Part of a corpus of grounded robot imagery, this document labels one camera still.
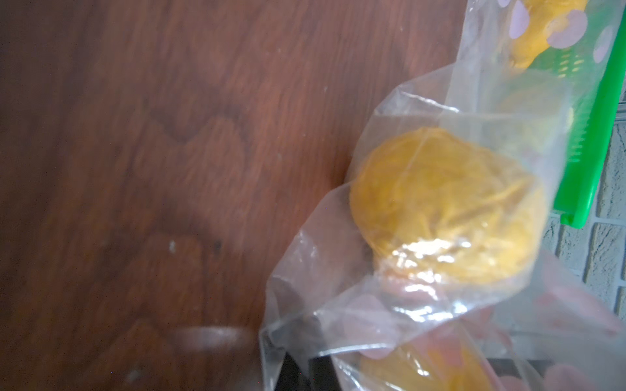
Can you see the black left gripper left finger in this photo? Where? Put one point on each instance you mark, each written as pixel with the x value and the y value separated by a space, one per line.
pixel 291 377

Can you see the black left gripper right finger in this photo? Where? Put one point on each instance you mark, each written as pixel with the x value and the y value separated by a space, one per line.
pixel 324 376

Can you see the yellow pear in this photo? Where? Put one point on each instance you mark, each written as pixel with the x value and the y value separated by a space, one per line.
pixel 436 208
pixel 448 363

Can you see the green plastic basket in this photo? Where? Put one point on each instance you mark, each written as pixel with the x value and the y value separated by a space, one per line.
pixel 592 132

